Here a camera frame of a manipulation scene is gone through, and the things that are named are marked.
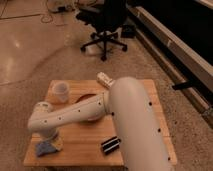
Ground wooden table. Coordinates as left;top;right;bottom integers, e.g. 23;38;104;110
23;78;178;168

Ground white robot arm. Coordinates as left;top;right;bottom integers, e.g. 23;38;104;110
28;77;173;171

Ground black office chair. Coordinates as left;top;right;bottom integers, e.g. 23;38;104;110
76;0;128;61

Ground cables on floor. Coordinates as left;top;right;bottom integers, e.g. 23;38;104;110
39;0;78;25

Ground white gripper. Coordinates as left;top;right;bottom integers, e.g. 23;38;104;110
41;130;62;143

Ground black box on floor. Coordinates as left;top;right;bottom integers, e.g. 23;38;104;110
121;25;135;38

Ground translucent plastic cup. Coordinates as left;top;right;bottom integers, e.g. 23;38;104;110
52;81;69;103

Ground black striped rectangular block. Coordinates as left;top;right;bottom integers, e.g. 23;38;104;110
101;136;120;155

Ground white object on table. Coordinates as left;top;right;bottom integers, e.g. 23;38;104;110
97;72;114;88

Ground orange ceramic bowl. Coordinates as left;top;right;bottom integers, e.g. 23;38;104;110
76;94;97;103

